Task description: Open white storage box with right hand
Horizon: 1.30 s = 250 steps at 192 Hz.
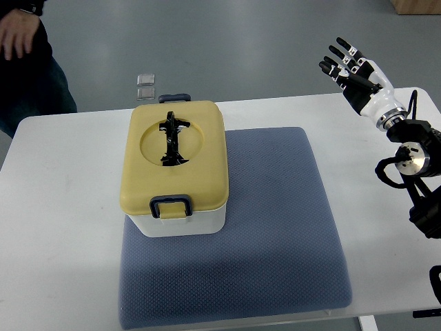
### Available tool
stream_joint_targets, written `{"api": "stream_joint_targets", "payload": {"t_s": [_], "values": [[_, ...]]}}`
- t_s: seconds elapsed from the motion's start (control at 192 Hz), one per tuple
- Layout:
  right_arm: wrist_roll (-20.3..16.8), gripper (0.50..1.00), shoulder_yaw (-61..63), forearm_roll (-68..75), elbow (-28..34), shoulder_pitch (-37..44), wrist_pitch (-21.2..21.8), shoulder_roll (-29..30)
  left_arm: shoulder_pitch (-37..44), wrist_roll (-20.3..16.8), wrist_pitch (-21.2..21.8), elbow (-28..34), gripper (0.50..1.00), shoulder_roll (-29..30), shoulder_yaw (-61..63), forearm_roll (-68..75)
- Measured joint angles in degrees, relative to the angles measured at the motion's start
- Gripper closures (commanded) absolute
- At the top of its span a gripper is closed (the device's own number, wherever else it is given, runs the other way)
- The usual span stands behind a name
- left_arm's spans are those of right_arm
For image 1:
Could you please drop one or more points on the cardboard box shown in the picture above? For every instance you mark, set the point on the cardboard box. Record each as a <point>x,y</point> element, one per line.
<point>416,7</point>

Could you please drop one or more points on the yellow box lid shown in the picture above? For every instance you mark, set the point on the yellow box lid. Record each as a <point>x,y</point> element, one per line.
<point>175,160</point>

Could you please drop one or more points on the upper floor plate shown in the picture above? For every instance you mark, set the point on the upper floor plate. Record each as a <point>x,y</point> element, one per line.
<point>145,79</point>

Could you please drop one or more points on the person in dark clothes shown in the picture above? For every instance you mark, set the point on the person in dark clothes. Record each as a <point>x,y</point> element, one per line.
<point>34,85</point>

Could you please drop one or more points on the white table leg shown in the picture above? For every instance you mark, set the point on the white table leg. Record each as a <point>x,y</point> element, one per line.
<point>368,323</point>

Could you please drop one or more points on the blue grey cushion mat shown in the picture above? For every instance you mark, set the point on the blue grey cushion mat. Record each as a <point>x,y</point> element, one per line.
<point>278,253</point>

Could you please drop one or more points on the black table bracket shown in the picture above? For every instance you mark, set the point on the black table bracket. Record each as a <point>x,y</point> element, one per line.
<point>426,313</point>

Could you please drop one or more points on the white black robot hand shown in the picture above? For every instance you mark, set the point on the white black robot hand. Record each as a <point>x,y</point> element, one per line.
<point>364,85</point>

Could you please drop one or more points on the white storage box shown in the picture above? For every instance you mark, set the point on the white storage box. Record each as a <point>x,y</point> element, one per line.
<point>200,222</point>

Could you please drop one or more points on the person's hand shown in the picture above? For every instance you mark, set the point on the person's hand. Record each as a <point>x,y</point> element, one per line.
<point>18,29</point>

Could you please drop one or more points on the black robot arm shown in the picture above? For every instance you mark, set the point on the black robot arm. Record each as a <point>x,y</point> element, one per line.
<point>417,157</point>

